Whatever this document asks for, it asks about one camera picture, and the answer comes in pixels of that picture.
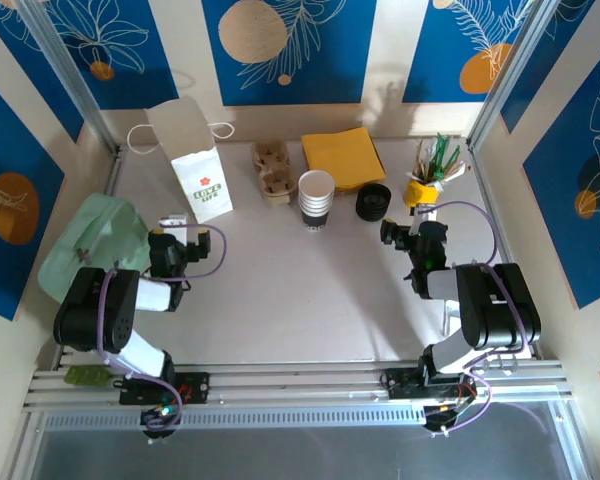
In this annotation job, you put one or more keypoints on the white paper takeout bag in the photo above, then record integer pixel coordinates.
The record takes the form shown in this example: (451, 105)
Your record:
(205, 185)

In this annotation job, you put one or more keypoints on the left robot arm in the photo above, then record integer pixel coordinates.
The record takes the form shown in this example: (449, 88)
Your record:
(95, 310)

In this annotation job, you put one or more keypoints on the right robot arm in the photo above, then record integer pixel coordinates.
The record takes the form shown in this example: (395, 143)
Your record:
(500, 310)

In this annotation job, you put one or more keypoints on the stack of black cup lids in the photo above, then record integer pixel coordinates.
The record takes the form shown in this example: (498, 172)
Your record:
(373, 202)

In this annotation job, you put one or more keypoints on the yellow stirrer holder cup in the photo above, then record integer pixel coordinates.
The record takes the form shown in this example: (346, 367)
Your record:
(420, 192)

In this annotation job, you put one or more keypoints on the mint green zip pouch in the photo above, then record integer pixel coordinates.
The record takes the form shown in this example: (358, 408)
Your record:
(105, 225)

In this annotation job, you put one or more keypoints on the yellow napkin box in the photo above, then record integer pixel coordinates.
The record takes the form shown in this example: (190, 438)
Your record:
(367, 182)

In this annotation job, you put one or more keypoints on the wooden stir stick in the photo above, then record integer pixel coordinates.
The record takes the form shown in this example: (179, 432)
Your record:
(420, 160)

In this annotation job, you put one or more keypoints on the paper wrapped stir stick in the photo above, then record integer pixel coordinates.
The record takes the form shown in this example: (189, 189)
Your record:
(454, 172)

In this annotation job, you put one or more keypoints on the dark green white cup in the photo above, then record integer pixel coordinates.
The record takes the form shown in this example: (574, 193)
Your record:
(316, 200)

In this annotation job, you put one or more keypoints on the green plastic stirrer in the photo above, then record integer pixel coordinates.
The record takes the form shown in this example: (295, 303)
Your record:
(447, 162)
(437, 155)

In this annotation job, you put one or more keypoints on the stack of yellow napkins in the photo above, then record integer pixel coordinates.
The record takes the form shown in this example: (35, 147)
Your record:
(340, 150)

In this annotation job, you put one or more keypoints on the stack of pulp cup carriers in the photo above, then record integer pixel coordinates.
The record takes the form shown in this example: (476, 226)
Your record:
(275, 175)

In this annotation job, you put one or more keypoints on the green sticker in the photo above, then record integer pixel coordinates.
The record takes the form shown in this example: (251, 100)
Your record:
(87, 376)

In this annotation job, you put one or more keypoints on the black controller board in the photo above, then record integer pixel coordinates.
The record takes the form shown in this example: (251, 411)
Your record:
(160, 420)
(447, 417)

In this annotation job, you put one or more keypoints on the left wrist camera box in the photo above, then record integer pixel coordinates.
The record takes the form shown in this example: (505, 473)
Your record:
(175, 227)

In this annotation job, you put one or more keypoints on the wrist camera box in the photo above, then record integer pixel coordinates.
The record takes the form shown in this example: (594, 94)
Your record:
(175, 227)
(428, 216)

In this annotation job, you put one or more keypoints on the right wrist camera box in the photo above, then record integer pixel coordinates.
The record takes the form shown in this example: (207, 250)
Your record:
(428, 216)

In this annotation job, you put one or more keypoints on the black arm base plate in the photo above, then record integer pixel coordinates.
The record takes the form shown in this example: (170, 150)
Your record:
(195, 387)
(400, 384)

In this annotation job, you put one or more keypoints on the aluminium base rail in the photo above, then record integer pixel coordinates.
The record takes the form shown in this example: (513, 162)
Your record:
(300, 380)

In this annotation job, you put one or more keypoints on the aluminium corner post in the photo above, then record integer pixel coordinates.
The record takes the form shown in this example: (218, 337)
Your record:
(70, 80)
(510, 70)

